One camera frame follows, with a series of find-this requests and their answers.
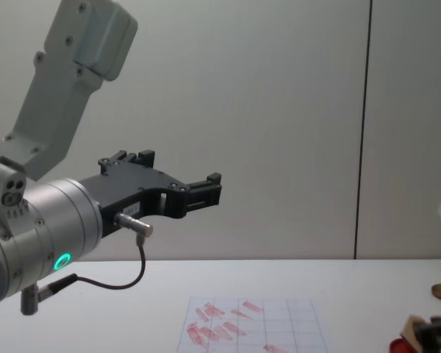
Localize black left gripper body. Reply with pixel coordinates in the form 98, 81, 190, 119
79, 165, 189, 240

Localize wooden stamp block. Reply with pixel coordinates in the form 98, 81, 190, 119
399, 314, 428, 346

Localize round red ink pad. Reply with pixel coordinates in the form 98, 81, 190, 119
389, 338, 419, 353

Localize white grid paper red stamps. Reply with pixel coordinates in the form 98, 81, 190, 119
176, 296, 330, 353

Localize thin dark cable silver plugs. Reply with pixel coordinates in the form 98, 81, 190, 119
19, 212, 155, 316

